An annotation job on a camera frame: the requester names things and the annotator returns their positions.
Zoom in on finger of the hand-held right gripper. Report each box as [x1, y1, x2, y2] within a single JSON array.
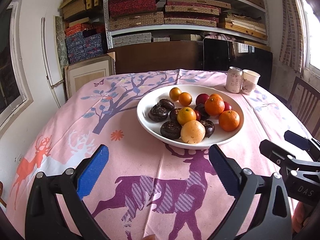
[[284, 130, 320, 160], [259, 140, 297, 171]]

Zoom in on pink folded cloth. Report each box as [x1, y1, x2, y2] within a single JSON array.
[[204, 32, 238, 42]]

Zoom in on small orange kumquat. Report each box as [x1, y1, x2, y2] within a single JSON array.
[[169, 87, 182, 102], [178, 92, 193, 106], [177, 107, 197, 126]]

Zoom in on stack of blue patterned boxes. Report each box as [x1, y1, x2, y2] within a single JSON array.
[[65, 31, 105, 64]]

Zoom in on white paper cup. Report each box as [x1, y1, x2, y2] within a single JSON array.
[[241, 69, 261, 95]]

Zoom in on white round plate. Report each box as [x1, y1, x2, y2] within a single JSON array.
[[136, 84, 244, 150]]

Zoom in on stack of dark red boxes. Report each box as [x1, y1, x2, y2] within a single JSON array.
[[108, 0, 168, 18]]

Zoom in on pile of tan yellow boxes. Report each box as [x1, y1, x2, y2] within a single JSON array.
[[59, 0, 103, 27]]

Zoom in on stack of yellow wooden boxes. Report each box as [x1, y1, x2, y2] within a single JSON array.
[[217, 0, 268, 40]]

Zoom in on pink tree and deer tablecloth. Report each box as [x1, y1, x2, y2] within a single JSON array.
[[5, 69, 315, 240]]

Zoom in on white framed window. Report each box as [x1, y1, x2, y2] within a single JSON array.
[[0, 0, 34, 133]]

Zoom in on brick patterned curtain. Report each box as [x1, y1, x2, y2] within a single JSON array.
[[279, 0, 312, 73]]

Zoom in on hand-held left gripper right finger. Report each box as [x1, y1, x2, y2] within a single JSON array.
[[207, 144, 293, 240]]

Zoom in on dark wooden chair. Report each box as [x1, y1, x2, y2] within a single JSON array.
[[286, 76, 320, 137]]

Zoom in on white metal shelf rack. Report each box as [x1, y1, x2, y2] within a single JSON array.
[[102, 0, 272, 48]]

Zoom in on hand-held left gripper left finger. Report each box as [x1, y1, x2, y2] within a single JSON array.
[[25, 144, 110, 240]]

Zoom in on bright window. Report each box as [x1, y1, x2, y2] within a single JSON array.
[[297, 0, 320, 70]]

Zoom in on row of pale patterned boxes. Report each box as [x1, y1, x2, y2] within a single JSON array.
[[112, 32, 170, 47]]

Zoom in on black glossy panel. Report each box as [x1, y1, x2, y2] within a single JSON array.
[[203, 38, 273, 90]]

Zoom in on green marbled board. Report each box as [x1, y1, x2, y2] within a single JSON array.
[[55, 16, 69, 68]]

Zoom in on brown wooden board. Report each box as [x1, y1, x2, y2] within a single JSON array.
[[107, 41, 204, 75]]

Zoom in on white drink can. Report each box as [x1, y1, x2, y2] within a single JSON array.
[[226, 66, 243, 94]]

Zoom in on stack of orange red boxes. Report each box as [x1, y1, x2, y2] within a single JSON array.
[[64, 23, 105, 37]]

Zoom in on person's right hand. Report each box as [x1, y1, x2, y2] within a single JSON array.
[[292, 201, 317, 234]]

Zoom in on large pale yellow fruit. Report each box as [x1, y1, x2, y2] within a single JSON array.
[[180, 120, 206, 144]]

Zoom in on stack of woven tan boxes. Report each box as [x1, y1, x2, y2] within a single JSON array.
[[109, 0, 232, 30]]

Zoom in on light wooden picture frame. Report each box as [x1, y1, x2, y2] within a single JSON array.
[[64, 52, 116, 100]]

